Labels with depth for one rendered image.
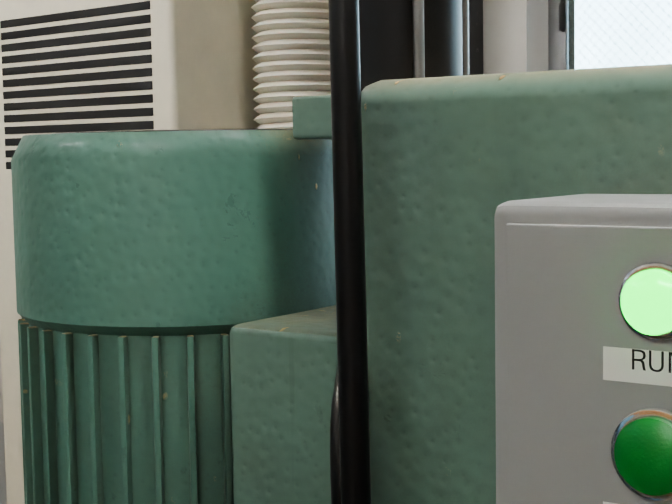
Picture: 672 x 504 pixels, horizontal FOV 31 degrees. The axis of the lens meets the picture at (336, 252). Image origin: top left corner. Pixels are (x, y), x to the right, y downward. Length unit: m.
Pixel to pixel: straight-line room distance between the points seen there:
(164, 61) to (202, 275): 1.52
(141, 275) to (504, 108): 0.22
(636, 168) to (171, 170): 0.24
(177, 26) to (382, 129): 1.64
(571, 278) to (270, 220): 0.26
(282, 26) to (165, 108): 0.24
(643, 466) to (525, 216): 0.07
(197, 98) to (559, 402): 1.78
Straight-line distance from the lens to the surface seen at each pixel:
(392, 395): 0.45
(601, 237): 0.33
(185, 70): 2.08
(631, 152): 0.39
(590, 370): 0.34
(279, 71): 2.05
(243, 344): 0.54
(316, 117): 0.54
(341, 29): 0.41
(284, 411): 0.53
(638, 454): 0.33
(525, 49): 1.98
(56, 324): 0.59
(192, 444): 0.57
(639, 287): 0.32
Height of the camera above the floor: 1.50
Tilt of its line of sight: 5 degrees down
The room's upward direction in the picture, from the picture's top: 1 degrees counter-clockwise
